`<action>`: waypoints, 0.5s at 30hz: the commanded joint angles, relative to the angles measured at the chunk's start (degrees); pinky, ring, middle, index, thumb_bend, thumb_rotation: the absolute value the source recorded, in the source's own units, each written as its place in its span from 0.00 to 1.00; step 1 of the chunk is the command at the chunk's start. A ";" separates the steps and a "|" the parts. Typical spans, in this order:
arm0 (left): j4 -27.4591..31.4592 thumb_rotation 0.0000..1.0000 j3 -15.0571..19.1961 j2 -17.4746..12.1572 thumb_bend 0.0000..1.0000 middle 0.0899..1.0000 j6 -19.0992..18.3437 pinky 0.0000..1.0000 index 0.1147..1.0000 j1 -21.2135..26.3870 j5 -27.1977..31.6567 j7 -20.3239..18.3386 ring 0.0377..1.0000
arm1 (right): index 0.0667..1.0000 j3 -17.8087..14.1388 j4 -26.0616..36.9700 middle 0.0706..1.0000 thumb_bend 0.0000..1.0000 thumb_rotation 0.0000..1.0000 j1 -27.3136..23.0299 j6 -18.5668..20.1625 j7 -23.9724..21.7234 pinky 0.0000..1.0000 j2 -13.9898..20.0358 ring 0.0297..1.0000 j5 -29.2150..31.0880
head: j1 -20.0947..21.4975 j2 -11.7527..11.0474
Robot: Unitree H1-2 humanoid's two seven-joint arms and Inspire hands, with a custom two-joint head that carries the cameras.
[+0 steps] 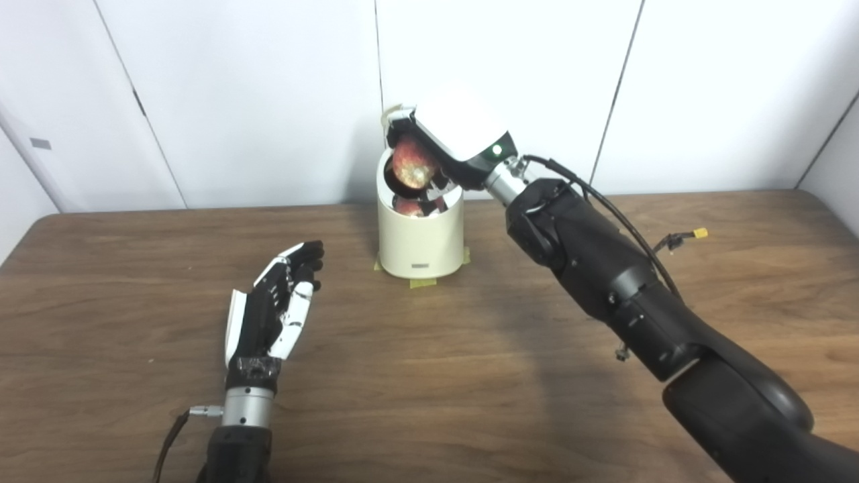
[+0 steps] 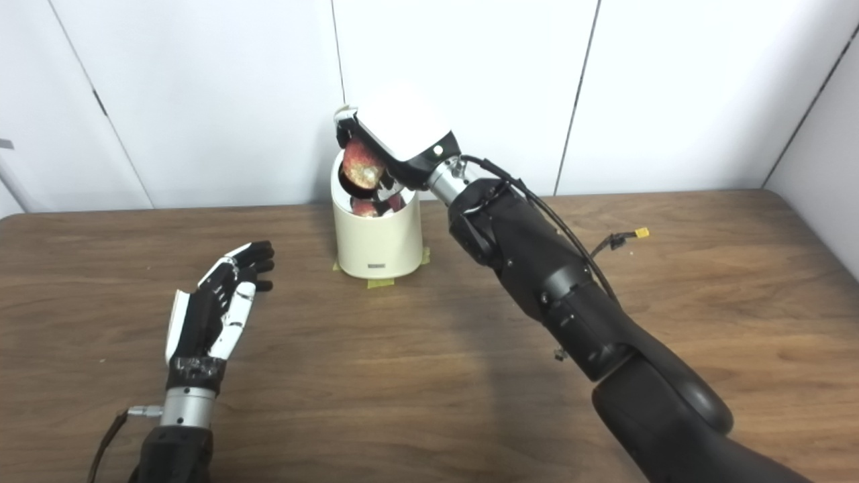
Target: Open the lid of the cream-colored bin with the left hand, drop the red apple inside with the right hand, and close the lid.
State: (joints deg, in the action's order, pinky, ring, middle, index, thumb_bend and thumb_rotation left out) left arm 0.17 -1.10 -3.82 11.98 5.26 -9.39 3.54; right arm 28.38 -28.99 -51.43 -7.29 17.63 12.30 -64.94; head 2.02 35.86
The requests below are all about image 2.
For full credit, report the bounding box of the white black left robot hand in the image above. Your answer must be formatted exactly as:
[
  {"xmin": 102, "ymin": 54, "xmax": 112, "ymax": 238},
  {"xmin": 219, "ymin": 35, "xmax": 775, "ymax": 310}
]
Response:
[{"xmin": 164, "ymin": 241, "xmax": 276, "ymax": 393}]

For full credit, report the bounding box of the red apple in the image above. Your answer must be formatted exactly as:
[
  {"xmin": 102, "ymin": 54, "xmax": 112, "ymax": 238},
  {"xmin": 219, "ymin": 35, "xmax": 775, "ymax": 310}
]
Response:
[{"xmin": 341, "ymin": 138, "xmax": 387, "ymax": 191}]

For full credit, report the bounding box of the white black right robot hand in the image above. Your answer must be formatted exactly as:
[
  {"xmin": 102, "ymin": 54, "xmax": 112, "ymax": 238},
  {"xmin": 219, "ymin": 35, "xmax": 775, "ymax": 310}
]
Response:
[{"xmin": 334, "ymin": 87, "xmax": 464, "ymax": 209}]

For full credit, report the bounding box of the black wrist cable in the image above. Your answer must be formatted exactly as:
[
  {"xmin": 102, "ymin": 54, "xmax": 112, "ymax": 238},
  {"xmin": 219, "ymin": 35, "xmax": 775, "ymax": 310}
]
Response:
[
  {"xmin": 86, "ymin": 405, "xmax": 164, "ymax": 483},
  {"xmin": 460, "ymin": 154, "xmax": 621, "ymax": 306}
]

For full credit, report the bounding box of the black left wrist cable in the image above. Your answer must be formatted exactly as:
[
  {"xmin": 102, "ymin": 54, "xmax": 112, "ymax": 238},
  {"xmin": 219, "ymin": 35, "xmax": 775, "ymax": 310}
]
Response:
[{"xmin": 86, "ymin": 405, "xmax": 164, "ymax": 483}]

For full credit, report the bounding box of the cream-colored cylindrical bin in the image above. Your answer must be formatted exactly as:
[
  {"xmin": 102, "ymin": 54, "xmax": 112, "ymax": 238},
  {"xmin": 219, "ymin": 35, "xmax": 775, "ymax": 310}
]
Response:
[{"xmin": 331, "ymin": 151, "xmax": 423, "ymax": 280}]

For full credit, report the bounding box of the yellow connector with black cable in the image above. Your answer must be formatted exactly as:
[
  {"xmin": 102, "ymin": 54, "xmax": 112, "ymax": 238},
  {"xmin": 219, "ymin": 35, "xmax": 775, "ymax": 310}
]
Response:
[{"xmin": 591, "ymin": 227, "xmax": 650, "ymax": 259}]

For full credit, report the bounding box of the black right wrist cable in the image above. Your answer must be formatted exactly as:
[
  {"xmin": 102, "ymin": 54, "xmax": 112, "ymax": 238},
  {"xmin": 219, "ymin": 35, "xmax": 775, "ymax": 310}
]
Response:
[{"xmin": 460, "ymin": 154, "xmax": 621, "ymax": 306}]

